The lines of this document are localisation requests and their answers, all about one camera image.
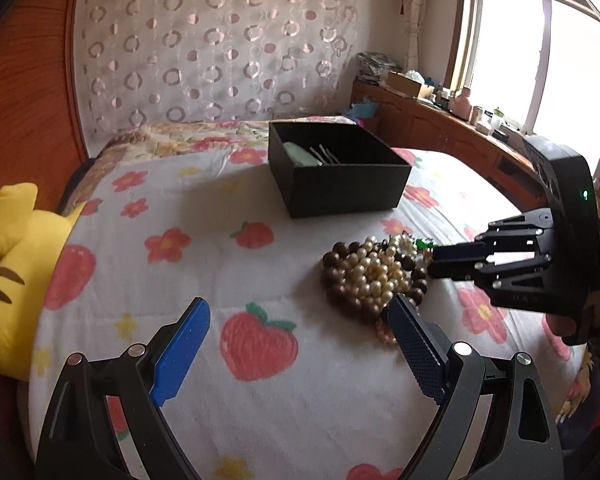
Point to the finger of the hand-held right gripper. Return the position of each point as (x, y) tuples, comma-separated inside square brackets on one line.
[(460, 252), (455, 269)]

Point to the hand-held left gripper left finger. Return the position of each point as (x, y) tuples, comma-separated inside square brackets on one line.
[(181, 350)]

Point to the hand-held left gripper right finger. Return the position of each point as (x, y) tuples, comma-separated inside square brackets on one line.
[(416, 345)]

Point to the black jewelry box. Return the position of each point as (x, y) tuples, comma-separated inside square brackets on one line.
[(330, 180)]

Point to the white floral fruit blanket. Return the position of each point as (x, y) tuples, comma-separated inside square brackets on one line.
[(180, 240)]

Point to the green capped bottle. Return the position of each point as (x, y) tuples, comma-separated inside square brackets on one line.
[(497, 121)]

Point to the wooden cabinet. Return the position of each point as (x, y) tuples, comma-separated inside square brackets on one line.
[(430, 130)]

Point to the white cup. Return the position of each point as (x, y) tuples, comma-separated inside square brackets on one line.
[(478, 114)]

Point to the pink teapot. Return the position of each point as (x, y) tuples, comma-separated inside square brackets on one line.
[(460, 102)]

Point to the silver hair pins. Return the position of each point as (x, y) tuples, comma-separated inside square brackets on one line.
[(326, 154)]

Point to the blue plastic basket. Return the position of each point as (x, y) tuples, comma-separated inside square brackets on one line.
[(361, 110)]

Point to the cardboard box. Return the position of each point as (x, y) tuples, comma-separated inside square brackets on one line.
[(409, 85)]

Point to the window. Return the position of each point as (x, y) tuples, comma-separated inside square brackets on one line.
[(520, 45)]

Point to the yellow tiger plush pillow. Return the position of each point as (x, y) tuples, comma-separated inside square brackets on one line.
[(10, 280)]

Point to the pale green jade comb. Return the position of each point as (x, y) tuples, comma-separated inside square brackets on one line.
[(300, 155)]

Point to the stack of magazines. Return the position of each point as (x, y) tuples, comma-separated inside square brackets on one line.
[(377, 66)]

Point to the flower patterned quilt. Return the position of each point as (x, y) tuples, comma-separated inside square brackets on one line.
[(195, 135)]

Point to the beige window curtain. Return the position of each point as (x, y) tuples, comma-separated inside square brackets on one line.
[(414, 10)]

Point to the pink circle pattern curtain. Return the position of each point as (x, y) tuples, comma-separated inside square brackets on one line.
[(205, 50)]

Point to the wooden headboard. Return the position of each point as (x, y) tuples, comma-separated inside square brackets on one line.
[(25, 85)]

